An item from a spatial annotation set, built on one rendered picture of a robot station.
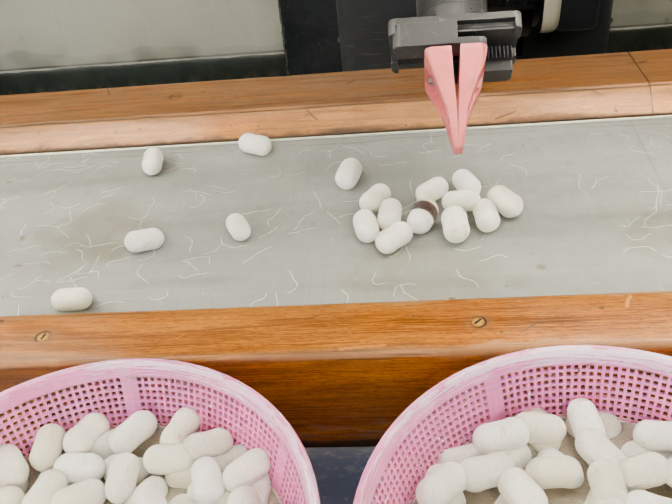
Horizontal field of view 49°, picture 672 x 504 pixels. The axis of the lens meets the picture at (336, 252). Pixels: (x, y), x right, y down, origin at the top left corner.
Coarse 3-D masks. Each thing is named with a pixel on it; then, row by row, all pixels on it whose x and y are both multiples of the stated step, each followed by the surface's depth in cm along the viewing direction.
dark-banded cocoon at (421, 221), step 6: (426, 198) 63; (414, 210) 61; (420, 210) 61; (408, 216) 62; (414, 216) 61; (420, 216) 61; (426, 216) 61; (408, 222) 61; (414, 222) 61; (420, 222) 61; (426, 222) 61; (432, 222) 61; (414, 228) 61; (420, 228) 61; (426, 228) 61
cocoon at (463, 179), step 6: (456, 174) 66; (462, 174) 66; (468, 174) 66; (456, 180) 66; (462, 180) 65; (468, 180) 65; (474, 180) 65; (456, 186) 66; (462, 186) 65; (468, 186) 65; (474, 186) 65; (480, 186) 65
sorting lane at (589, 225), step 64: (512, 128) 76; (576, 128) 74; (640, 128) 73; (0, 192) 75; (64, 192) 74; (128, 192) 73; (192, 192) 72; (256, 192) 70; (320, 192) 69; (576, 192) 65; (640, 192) 64; (0, 256) 66; (64, 256) 65; (128, 256) 64; (192, 256) 63; (256, 256) 62; (320, 256) 61; (384, 256) 60; (448, 256) 59; (512, 256) 59; (576, 256) 58; (640, 256) 57
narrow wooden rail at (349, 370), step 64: (0, 320) 54; (64, 320) 53; (128, 320) 53; (192, 320) 52; (256, 320) 51; (320, 320) 51; (384, 320) 50; (448, 320) 50; (512, 320) 49; (576, 320) 48; (640, 320) 48; (0, 384) 51; (192, 384) 50; (256, 384) 50; (320, 384) 50; (384, 384) 49
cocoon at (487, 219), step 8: (480, 200) 62; (488, 200) 62; (480, 208) 61; (488, 208) 61; (496, 208) 62; (480, 216) 61; (488, 216) 60; (496, 216) 60; (480, 224) 61; (488, 224) 60; (496, 224) 60
